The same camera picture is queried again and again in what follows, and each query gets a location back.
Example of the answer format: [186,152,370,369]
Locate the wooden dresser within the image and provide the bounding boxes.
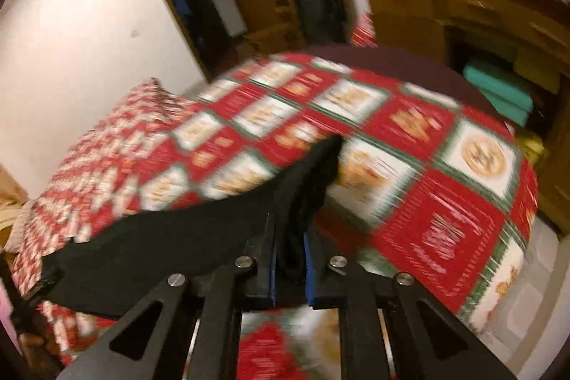
[354,0,570,235]

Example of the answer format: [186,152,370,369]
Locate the cream wooden headboard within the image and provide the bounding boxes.
[0,166,28,251]

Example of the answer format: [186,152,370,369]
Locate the pink cloth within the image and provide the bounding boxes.
[0,277,21,359]

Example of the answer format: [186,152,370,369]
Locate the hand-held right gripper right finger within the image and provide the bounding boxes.
[303,229,519,380]

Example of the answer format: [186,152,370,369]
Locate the wooden chair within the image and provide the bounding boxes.
[240,0,309,57]

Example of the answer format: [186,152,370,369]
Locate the black pants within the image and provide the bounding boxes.
[40,134,343,316]

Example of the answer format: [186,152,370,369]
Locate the red printed bedspread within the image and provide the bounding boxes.
[9,51,539,380]

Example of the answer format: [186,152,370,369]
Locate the wooden door frame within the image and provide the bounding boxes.
[140,0,268,82]

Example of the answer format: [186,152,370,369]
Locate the yellow packet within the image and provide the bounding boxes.
[518,131,546,168]

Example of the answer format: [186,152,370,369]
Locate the teal folded fabric stack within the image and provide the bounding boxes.
[463,58,535,105]

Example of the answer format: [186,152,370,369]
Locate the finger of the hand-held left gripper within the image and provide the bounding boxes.
[38,266,63,296]

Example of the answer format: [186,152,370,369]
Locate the maroon bed sheet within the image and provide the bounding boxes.
[307,44,513,123]

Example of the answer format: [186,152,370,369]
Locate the teal box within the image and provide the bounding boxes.
[483,90,533,127]

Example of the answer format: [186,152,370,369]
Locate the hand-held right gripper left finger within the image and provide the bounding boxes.
[58,211,281,380]

